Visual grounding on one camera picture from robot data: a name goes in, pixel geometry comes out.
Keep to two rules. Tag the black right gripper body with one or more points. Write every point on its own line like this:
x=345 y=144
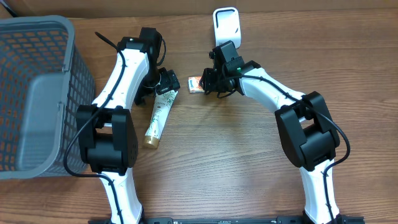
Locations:
x=212 y=80

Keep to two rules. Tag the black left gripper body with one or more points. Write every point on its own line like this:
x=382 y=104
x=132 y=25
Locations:
x=158 y=81

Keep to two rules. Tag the white Pantene tube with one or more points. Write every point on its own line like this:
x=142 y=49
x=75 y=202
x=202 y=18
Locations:
x=160 y=113

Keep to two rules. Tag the small orange tissue pack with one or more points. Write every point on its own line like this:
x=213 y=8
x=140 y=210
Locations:
x=194 y=85

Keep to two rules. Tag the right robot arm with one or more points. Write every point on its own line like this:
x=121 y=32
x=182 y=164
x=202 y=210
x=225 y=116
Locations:
x=307 y=133

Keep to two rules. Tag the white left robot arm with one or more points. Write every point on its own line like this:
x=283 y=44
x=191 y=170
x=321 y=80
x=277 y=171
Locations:
x=106 y=135

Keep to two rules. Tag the white barcode scanner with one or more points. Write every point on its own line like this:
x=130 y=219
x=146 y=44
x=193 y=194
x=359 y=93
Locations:
x=227 y=26

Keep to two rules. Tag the dark grey plastic basket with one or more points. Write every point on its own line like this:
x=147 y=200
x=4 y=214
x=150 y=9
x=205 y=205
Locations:
x=44 y=79

